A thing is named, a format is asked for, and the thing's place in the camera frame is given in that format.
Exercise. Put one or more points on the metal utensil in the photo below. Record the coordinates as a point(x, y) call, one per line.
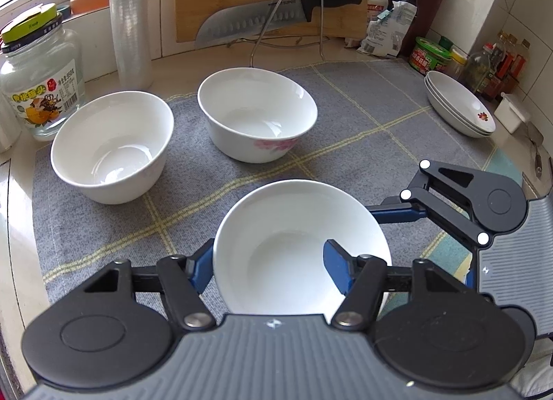
point(535, 136)

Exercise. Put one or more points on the grey checked table mat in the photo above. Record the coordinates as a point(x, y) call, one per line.
point(194, 192)

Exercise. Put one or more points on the red-labelled condiment bottle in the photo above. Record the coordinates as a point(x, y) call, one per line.
point(492, 85)
point(503, 50)

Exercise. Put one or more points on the white plastic box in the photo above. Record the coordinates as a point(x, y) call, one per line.
point(512, 110)

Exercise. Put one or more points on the dark red knife block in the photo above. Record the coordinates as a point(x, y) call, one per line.
point(434, 15)

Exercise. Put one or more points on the person's white jacket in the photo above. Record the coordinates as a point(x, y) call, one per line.
point(540, 374)

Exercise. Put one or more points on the white bag with blue print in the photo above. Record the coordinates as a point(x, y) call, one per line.
point(389, 33)

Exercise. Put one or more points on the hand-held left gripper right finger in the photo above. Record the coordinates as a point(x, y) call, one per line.
point(339, 266)

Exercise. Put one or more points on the orange-labelled condiment bottle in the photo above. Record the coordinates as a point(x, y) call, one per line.
point(524, 59)

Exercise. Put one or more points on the small green-capped jar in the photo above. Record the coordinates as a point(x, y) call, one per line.
point(446, 42)

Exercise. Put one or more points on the clear plastic wrap roll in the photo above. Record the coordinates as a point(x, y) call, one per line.
point(129, 15)

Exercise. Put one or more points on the large glass jar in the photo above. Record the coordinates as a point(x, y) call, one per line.
point(39, 80)

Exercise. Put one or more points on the green-lidded sauce jar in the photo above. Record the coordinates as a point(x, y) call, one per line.
point(427, 59)

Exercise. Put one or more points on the white bag with orange print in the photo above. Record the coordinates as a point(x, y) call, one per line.
point(378, 7)

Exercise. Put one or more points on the white bowl with pink flower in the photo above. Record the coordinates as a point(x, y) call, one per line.
point(255, 102)

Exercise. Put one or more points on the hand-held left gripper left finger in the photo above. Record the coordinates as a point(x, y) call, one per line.
point(201, 266)

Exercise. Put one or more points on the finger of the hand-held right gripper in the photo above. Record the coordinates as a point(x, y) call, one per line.
point(393, 215)

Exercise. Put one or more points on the plain white bowl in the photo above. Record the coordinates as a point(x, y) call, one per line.
point(281, 244)
point(108, 136)

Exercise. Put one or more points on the yellow-lidded jar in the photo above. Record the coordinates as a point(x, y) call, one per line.
point(457, 64)

